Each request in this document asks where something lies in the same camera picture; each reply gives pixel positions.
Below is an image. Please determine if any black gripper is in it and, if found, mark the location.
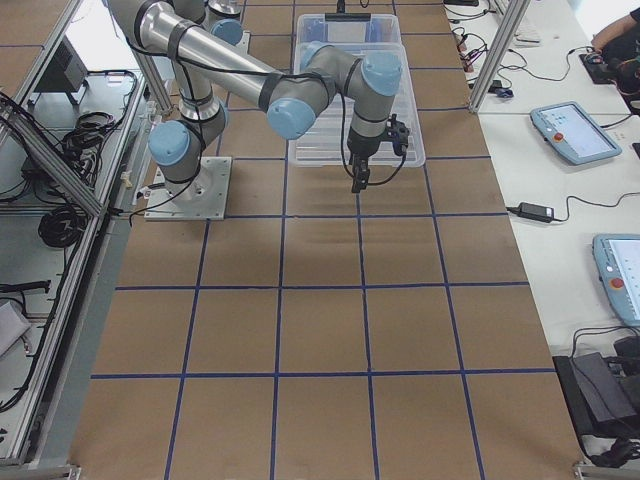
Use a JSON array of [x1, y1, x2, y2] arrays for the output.
[[347, 127, 387, 193]]

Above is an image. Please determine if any clear plastic box lid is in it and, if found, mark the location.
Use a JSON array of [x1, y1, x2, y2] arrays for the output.
[[286, 41, 427, 169]]

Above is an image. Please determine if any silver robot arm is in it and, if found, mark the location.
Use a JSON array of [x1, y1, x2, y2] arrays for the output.
[[108, 1, 409, 193]]

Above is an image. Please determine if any clear plastic storage box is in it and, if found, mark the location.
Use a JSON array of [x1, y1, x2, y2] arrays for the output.
[[296, 13, 401, 44]]

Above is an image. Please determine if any black power adapter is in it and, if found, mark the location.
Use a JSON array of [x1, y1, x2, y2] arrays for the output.
[[517, 202, 555, 223]]

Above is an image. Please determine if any blue teach pendant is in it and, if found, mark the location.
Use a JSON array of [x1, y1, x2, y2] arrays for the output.
[[592, 234, 639, 327], [530, 101, 622, 165]]

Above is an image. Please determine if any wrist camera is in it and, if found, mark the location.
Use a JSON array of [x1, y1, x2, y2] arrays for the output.
[[384, 114, 410, 157]]

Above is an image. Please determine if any black box latch handle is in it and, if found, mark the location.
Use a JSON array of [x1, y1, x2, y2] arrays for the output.
[[324, 13, 371, 22]]

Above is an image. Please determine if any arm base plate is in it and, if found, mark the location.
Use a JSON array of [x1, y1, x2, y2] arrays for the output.
[[143, 157, 232, 221]]

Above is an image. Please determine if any aluminium frame post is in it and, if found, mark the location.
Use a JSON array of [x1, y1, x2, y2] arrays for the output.
[[469, 0, 529, 114]]

